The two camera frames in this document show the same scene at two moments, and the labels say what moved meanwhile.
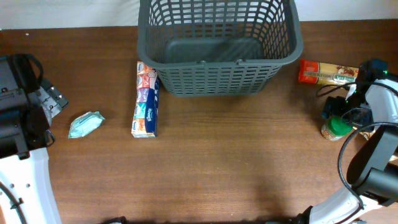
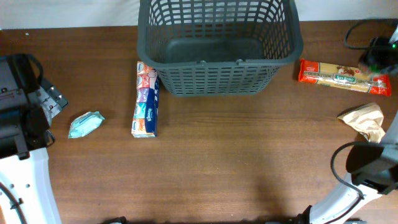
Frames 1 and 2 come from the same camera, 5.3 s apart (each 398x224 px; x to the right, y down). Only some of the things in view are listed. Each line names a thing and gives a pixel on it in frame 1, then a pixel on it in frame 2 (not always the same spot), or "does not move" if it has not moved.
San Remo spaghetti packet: x=326 y=73 does not move
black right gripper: x=337 y=102 to x=374 y=55
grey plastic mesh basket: x=212 y=48 does not move
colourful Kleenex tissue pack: x=145 y=116 does not move
